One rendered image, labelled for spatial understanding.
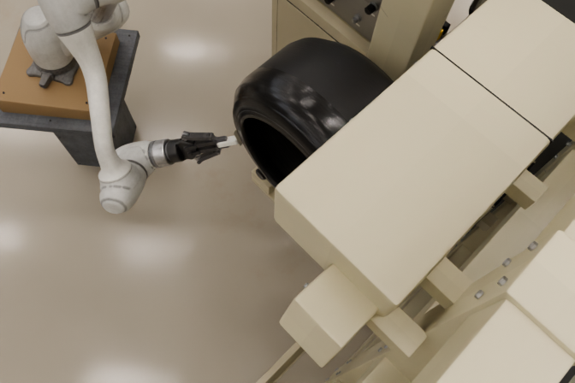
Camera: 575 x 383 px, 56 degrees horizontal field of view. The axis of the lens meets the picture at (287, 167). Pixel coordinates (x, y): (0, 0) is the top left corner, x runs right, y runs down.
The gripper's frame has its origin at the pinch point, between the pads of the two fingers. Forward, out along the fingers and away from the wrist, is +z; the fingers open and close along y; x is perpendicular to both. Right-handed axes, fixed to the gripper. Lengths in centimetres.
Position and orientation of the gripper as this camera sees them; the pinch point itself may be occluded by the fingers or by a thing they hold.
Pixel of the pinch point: (228, 141)
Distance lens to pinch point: 171.2
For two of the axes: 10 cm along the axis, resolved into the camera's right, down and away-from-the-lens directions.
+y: 3.2, 6.9, 6.5
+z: 9.4, -1.5, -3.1
